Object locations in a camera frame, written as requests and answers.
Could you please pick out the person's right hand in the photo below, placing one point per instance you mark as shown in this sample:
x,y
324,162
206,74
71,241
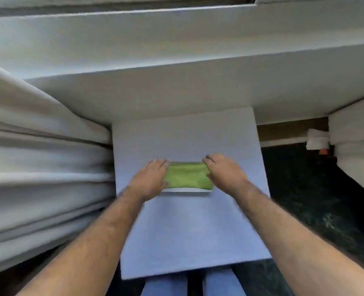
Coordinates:
x,y
225,175

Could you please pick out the person's left hand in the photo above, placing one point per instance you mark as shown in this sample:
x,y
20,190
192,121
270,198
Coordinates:
x,y
147,181

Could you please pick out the person's left fingers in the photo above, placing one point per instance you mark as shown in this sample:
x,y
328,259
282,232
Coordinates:
x,y
160,167

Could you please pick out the person's right fingers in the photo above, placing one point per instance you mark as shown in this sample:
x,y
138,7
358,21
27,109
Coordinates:
x,y
214,161

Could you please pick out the green cloth pad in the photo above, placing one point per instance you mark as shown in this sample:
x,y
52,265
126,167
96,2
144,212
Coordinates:
x,y
188,175

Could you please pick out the person's left forearm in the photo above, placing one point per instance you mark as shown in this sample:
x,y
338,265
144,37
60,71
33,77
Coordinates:
x,y
86,248

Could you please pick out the person's right forearm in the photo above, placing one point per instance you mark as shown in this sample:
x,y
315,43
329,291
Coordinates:
x,y
296,243

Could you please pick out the white flat board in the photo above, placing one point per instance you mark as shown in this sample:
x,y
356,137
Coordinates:
x,y
185,231

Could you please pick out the large white foam slab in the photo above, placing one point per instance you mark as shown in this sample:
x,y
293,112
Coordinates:
x,y
157,92
107,43

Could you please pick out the brown wooden strip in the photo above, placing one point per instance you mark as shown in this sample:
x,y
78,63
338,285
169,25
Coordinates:
x,y
290,128

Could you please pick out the crumpled white paper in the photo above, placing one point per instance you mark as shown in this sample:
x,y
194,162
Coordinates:
x,y
317,139

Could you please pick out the small orange object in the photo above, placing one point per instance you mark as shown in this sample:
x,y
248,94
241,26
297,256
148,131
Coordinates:
x,y
323,151

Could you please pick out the stack of white foam sheets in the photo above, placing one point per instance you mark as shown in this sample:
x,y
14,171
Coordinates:
x,y
36,181

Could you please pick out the white foam block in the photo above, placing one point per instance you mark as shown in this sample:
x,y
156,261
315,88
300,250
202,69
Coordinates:
x,y
357,141

